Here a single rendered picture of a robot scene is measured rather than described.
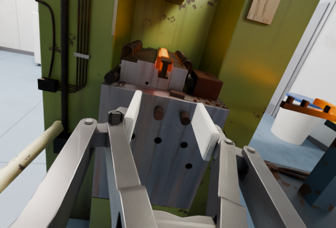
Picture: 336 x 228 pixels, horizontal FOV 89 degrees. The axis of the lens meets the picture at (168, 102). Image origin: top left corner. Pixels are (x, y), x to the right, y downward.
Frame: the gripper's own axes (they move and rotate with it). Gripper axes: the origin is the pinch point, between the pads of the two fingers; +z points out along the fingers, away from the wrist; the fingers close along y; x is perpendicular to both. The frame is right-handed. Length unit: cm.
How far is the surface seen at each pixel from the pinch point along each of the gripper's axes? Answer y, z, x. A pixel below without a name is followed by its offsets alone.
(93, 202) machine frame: -15, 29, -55
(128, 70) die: -10.1, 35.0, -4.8
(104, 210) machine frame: -11, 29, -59
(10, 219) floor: -61, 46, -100
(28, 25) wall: -260, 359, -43
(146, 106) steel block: -2.6, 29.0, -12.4
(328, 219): 52, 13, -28
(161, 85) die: 0.7, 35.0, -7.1
